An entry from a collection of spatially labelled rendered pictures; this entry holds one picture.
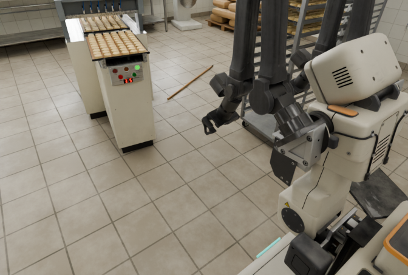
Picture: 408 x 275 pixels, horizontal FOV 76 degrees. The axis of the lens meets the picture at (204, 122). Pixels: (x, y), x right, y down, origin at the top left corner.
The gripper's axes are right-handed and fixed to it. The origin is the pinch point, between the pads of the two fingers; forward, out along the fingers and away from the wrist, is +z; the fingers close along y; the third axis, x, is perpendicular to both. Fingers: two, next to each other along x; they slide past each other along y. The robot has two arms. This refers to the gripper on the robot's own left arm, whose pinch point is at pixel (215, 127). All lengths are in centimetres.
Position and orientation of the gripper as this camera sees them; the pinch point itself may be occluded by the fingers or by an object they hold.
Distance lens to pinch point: 101.3
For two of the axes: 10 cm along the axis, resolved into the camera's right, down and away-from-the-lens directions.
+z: -2.8, 5.4, 7.9
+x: 5.9, 7.5, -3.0
